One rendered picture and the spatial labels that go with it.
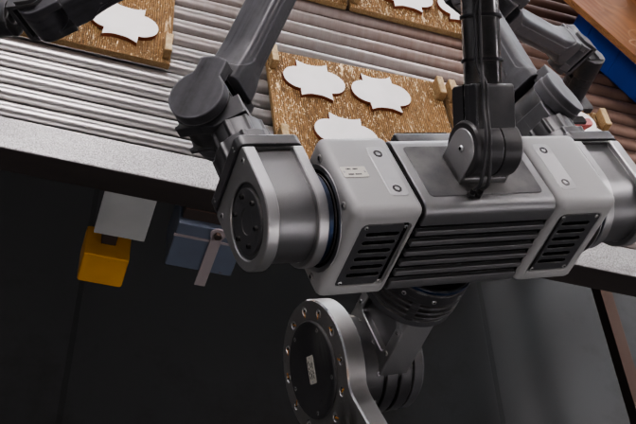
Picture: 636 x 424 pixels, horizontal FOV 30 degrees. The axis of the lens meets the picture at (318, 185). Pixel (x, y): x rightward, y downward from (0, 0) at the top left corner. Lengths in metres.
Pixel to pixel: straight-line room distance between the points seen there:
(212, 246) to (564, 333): 1.69
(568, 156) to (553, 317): 2.19
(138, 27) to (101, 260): 0.50
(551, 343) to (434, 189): 2.29
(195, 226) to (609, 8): 1.33
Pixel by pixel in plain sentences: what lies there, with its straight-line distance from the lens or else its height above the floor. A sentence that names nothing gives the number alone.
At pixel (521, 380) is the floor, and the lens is 3.53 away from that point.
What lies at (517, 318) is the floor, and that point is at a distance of 3.70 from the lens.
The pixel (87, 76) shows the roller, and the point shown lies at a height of 0.92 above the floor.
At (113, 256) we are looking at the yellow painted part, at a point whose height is 0.70.
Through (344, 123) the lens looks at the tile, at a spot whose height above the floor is 0.94.
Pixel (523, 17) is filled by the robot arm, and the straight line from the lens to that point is 2.20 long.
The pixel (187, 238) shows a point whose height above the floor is 0.80.
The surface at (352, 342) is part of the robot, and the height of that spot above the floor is 1.23.
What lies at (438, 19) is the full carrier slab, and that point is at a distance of 2.95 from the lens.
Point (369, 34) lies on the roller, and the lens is 2.82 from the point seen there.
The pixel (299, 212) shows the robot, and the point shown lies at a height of 1.49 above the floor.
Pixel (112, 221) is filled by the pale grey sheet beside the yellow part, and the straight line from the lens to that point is 2.32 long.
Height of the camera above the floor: 2.39
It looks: 39 degrees down
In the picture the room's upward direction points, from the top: 23 degrees clockwise
